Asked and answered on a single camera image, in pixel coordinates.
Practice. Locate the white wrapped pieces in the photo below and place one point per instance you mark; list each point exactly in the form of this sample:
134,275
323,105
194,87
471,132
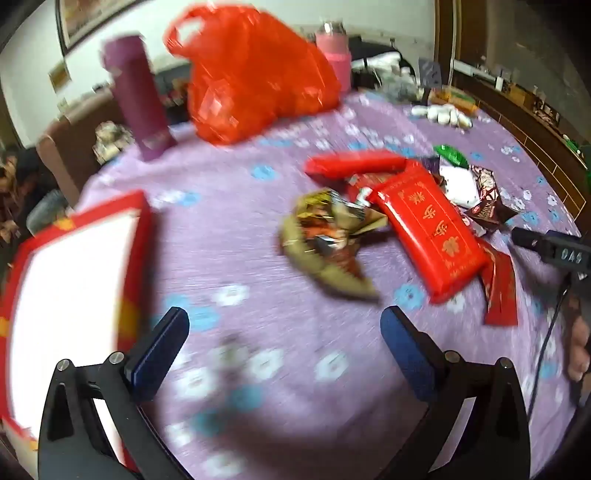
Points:
443,115

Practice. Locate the red gift box white inside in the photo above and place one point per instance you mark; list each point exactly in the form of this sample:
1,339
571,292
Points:
69,300

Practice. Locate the green snack packet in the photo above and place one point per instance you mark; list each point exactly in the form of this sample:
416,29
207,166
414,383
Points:
451,154

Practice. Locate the yellow wall sign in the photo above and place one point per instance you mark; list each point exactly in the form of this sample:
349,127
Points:
59,76

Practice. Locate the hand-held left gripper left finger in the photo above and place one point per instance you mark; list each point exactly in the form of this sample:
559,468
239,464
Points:
159,350

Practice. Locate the person's right hand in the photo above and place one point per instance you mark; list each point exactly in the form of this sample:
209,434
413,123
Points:
581,341

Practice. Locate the patterned cloth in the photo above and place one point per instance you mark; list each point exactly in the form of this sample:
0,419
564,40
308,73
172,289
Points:
113,138

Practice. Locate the gold snack packet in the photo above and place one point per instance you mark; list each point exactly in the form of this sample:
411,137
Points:
323,249

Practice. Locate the wooden cabinet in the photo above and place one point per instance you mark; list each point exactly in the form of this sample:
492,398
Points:
531,83

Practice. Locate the purple floral tablecloth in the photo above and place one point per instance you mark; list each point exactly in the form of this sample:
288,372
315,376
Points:
258,332

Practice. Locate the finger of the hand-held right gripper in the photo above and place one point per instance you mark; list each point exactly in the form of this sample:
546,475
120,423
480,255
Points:
526,239

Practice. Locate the long red snack packet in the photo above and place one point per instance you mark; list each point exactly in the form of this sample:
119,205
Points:
351,164

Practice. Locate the orange plastic bag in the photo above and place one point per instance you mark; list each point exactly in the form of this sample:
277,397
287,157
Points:
258,74

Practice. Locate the large red gold-print packet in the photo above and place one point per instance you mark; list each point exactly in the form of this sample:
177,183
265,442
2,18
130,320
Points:
429,230

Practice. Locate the dark brown snack packet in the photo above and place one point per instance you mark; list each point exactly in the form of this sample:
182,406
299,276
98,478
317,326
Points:
485,182
491,214

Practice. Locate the framed wall picture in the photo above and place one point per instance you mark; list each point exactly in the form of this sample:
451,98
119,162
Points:
87,18

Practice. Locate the white snack packet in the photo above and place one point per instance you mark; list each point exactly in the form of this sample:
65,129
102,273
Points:
461,187

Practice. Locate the pink bottle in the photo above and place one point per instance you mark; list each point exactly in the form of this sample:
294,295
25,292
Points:
336,55

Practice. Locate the orange green box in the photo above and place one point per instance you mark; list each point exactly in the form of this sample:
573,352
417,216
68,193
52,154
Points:
455,98

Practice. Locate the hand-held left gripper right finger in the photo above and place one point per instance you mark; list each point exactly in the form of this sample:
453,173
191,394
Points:
408,350

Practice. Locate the brown armchair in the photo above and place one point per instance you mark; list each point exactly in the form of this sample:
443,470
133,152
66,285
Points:
60,152

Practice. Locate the purple thermos bottle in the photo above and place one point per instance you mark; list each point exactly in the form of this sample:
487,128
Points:
138,97

